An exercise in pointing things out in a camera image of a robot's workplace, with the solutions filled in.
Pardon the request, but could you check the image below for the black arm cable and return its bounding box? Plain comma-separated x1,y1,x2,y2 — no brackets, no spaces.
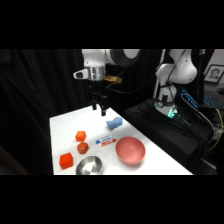
107,49,166,95

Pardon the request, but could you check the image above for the red marker pen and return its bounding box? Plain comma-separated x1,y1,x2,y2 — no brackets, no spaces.
99,138,118,148

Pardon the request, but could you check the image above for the yellow cable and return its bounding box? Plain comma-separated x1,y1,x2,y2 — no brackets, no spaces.
207,107,224,152

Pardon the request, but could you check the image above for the framed portrait picture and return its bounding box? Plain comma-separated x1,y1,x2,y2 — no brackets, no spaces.
203,64,224,84

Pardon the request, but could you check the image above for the large red-orange cube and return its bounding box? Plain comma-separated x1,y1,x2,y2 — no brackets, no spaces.
59,152,74,170

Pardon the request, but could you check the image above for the red ball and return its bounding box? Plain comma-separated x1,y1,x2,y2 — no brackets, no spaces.
76,141,90,155

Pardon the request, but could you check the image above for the wrist camera with yellow label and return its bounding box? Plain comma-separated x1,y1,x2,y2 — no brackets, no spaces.
104,75,123,85

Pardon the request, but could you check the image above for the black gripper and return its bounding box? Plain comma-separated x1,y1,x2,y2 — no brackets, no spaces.
87,79,109,117

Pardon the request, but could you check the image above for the blue marker pen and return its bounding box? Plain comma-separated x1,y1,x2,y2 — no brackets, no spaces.
95,135,114,145

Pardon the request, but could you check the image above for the black cloth-covered robot stand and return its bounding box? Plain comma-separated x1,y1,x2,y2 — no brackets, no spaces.
123,97,215,175

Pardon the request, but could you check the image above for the small green light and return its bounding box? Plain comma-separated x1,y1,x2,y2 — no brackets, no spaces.
166,108,178,120

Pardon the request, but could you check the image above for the pink bowl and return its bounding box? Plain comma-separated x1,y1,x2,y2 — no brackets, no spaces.
115,136,147,166

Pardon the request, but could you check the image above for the black device with blue lights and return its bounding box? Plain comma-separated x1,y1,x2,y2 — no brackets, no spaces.
180,88,201,110

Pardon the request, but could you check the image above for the silver metal bowl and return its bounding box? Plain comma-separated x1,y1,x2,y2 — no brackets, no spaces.
75,155,104,176

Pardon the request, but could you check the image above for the small orange cube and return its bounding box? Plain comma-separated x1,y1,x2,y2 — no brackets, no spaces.
74,130,88,143

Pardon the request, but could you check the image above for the blue crumpled cloth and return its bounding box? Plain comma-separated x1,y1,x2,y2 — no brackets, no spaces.
105,117,124,131

